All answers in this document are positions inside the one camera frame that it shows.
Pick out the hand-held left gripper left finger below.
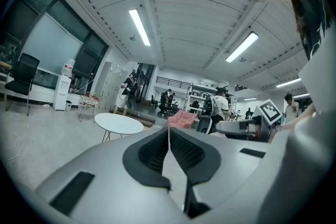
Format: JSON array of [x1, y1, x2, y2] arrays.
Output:
[[35, 127, 190, 224]]

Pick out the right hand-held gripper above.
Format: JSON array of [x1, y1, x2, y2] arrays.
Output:
[[216, 99, 284, 143]]

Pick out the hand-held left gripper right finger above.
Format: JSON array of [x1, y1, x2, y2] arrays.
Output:
[[170, 127, 272, 224]]

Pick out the person's right forearm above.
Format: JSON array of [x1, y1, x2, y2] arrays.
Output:
[[282, 103, 316, 132]]

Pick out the round white table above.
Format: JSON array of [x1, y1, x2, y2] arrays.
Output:
[[93, 112, 145, 143]]

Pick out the pink jacket on chair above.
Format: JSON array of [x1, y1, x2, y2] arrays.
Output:
[[167, 109, 199, 130]]

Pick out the brown wooden step platform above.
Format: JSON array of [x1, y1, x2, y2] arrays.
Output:
[[108, 109, 156, 127]]

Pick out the ceiling strip light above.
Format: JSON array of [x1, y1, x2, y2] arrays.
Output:
[[225, 31, 259, 63], [128, 8, 152, 47], [275, 77, 302, 88]]

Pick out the grey metal lockers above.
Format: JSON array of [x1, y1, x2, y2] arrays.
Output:
[[100, 61, 130, 113]]

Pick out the white water dispenser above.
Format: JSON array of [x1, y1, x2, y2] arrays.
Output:
[[52, 74, 72, 111]]

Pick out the white low window ledge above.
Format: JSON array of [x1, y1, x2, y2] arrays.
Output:
[[0, 65, 82, 109]]

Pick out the clear water bottle red label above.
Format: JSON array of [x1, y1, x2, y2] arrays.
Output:
[[60, 58, 76, 78]]

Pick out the black office chair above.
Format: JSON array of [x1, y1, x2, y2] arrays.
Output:
[[4, 52, 41, 117]]

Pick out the person's black printed shirt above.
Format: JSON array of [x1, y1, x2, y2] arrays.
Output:
[[290, 0, 336, 61]]

